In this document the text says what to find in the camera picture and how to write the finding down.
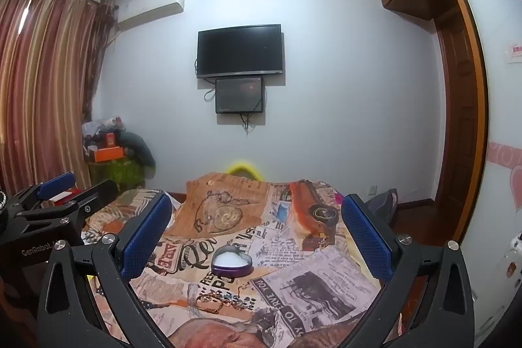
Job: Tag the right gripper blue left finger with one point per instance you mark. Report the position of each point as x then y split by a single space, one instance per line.
68 315

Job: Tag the striped red curtain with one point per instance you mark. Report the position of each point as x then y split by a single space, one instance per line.
51 59

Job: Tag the black wall television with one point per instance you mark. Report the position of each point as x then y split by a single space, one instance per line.
240 50

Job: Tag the pink heart wall sticker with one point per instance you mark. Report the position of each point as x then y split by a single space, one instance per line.
509 157

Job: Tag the red box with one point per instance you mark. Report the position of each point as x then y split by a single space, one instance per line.
61 198

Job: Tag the small black wall monitor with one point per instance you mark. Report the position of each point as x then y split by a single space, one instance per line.
239 95

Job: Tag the wooden door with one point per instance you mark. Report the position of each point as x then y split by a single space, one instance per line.
466 119

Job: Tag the green patterned cabinet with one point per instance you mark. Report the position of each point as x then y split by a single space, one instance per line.
125 172

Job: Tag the orange box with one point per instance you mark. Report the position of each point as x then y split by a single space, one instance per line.
107 154

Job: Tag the yellow round object behind bed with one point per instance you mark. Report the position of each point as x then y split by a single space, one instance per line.
244 169

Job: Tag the purple heart-shaped tin box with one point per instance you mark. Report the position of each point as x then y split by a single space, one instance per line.
229 261

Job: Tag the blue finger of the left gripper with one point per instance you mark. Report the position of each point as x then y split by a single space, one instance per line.
57 184
91 199

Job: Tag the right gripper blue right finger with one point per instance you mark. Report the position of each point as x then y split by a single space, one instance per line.
444 316

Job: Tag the dark backpack on floor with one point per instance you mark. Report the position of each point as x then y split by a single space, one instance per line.
384 205

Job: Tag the newspaper print bedspread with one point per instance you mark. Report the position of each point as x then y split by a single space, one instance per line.
309 287

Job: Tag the white air conditioner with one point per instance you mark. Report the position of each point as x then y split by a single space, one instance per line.
133 13

